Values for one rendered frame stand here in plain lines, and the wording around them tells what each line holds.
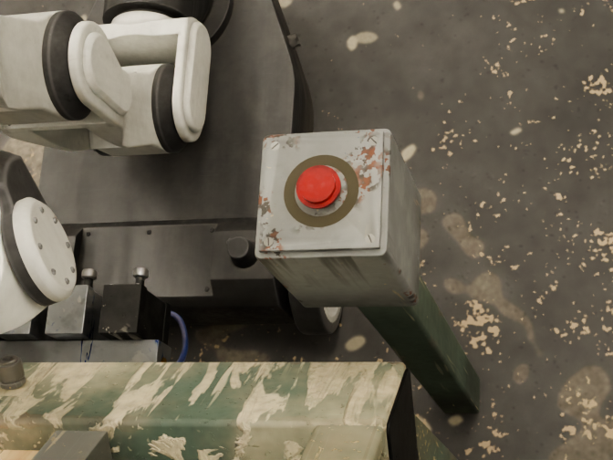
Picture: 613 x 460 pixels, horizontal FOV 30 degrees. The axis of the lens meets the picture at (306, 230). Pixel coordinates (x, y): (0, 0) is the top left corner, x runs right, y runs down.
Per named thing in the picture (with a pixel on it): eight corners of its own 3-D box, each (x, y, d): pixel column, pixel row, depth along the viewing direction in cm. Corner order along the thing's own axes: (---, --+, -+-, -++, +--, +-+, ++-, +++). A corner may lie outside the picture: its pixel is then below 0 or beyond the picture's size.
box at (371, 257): (423, 196, 117) (389, 124, 101) (420, 308, 114) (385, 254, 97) (310, 201, 120) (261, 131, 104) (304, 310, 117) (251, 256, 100)
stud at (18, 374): (31, 381, 110) (25, 352, 110) (19, 392, 108) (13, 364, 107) (8, 381, 111) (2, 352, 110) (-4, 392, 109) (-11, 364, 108)
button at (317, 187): (346, 171, 101) (340, 162, 99) (343, 214, 100) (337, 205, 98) (302, 172, 102) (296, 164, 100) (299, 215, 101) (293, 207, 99)
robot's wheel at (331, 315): (319, 234, 201) (289, 197, 182) (348, 233, 199) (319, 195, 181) (315, 346, 195) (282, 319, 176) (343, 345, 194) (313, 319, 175)
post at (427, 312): (480, 376, 186) (393, 224, 117) (479, 412, 184) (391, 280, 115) (442, 376, 187) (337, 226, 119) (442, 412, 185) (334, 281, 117)
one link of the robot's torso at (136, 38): (109, 50, 199) (77, 13, 187) (218, 42, 194) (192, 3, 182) (97, 160, 192) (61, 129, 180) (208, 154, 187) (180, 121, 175)
